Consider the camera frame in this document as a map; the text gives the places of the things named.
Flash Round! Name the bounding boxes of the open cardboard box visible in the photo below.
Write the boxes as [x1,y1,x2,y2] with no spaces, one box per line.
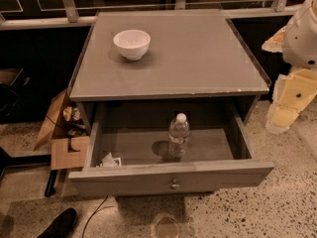
[34,90,89,170]

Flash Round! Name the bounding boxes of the clear plastic water bottle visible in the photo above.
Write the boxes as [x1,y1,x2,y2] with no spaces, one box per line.
[168,113,190,158]

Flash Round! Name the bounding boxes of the crumpled white paper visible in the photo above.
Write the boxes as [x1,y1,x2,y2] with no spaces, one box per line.
[97,152,121,168]

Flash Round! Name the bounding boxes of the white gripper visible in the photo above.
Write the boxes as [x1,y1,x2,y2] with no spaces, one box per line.
[262,27,317,134]

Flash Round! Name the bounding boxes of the grey wooden nightstand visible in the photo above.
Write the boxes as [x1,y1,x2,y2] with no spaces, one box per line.
[67,9,272,127]

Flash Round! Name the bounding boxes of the black shoe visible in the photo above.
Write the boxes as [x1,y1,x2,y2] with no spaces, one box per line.
[37,208,77,238]

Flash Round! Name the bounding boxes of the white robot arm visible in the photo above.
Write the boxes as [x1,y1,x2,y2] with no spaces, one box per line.
[262,0,317,134]

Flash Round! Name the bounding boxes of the metal drawer knob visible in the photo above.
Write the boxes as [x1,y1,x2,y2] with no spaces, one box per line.
[170,179,180,190]

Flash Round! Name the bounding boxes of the white ceramic bowl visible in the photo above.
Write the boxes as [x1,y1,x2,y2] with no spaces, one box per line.
[113,30,151,60]

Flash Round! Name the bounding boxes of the metal window railing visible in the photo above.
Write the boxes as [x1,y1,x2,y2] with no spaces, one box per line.
[0,0,304,29]

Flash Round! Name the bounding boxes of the open grey top drawer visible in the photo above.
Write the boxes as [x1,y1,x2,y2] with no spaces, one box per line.
[69,102,274,196]

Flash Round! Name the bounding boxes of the black floor cable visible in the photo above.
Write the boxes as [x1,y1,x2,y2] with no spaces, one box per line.
[81,195,110,238]

